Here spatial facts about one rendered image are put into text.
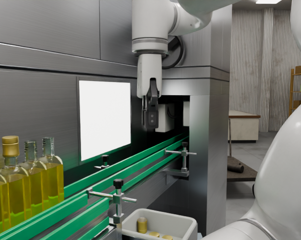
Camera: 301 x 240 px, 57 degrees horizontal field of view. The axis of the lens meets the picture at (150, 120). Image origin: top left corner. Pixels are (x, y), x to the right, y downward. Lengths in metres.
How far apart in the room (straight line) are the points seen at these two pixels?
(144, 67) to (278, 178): 0.36
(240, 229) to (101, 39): 0.98
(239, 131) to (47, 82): 7.18
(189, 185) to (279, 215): 1.24
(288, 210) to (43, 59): 0.80
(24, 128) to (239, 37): 9.76
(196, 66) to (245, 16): 9.03
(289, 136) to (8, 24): 0.78
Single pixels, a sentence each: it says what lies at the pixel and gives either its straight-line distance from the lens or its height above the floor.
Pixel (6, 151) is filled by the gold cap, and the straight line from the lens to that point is 0.71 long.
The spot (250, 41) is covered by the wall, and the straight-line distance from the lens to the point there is 10.48.
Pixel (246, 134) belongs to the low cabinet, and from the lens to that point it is 7.98.
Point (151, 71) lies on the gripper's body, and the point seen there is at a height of 1.48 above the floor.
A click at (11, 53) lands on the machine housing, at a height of 1.54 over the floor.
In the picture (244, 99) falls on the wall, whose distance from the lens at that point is 10.30.
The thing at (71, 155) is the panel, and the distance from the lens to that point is 1.07.
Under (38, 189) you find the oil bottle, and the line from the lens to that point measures 0.76.
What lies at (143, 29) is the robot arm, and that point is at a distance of 0.64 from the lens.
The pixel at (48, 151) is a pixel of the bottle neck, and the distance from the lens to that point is 0.79.
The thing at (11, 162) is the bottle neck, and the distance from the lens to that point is 0.71.
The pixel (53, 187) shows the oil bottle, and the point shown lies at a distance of 0.80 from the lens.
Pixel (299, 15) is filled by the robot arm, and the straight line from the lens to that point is 0.34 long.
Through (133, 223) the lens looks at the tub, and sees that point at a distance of 1.02.
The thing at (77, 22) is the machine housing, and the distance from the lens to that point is 1.16.
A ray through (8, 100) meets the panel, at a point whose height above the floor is 1.41.
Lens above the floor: 1.44
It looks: 6 degrees down
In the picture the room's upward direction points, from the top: straight up
